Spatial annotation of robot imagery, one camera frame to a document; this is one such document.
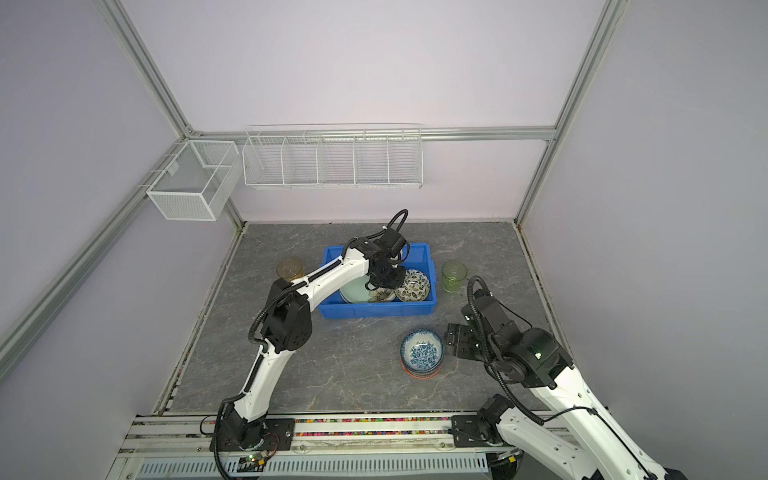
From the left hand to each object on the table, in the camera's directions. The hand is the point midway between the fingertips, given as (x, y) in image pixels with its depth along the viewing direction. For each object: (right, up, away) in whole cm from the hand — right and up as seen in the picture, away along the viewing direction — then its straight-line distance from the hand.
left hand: (402, 288), depth 92 cm
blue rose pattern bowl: (+5, -16, -10) cm, 20 cm away
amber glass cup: (-40, +5, +15) cm, 43 cm away
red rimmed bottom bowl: (+5, -21, -15) cm, 26 cm away
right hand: (+13, -9, -23) cm, 28 cm away
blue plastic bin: (+7, +9, +14) cm, 18 cm away
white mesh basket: (-68, +35, +6) cm, 77 cm away
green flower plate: (-15, -1, +2) cm, 15 cm away
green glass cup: (+17, +3, +8) cm, 19 cm away
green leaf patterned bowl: (+5, 0, +4) cm, 6 cm away
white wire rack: (-6, +45, +12) cm, 47 cm away
